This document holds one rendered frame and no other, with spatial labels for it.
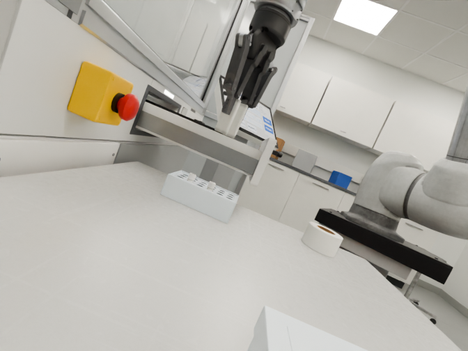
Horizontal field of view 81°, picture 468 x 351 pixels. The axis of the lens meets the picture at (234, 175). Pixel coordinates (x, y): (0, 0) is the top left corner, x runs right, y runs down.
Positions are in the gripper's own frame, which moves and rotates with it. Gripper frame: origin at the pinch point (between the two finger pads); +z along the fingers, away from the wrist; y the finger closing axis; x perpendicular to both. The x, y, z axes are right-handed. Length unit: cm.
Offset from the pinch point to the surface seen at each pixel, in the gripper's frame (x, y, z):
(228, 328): -26.9, -24.1, 17.7
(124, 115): 1.9, -20.1, 7.1
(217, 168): 64, 86, 20
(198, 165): 126, 141, 31
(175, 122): 13.0, -1.3, 5.1
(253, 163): -3.3, 9.0, 6.5
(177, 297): -22.7, -25.7, 17.7
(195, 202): -6.0, -7.5, 16.0
